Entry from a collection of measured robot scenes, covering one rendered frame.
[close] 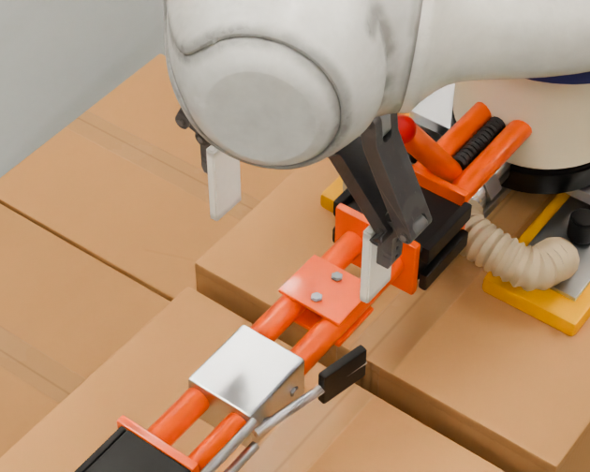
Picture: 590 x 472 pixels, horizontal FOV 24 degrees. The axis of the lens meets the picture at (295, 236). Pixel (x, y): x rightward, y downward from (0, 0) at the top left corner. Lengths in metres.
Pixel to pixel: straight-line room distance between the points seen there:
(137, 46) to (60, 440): 2.00
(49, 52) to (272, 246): 1.86
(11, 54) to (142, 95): 1.04
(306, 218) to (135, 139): 0.74
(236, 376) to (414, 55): 0.47
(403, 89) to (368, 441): 0.60
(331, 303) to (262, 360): 0.08
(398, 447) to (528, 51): 0.60
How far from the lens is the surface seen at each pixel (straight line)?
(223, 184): 1.00
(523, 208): 1.39
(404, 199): 0.88
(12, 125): 2.96
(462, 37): 0.64
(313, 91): 0.58
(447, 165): 1.18
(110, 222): 1.94
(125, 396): 1.23
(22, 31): 3.22
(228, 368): 1.05
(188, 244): 1.90
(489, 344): 1.27
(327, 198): 1.36
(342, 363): 1.05
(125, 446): 1.00
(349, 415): 1.21
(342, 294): 1.10
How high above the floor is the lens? 1.91
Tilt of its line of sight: 46 degrees down
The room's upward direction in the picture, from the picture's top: straight up
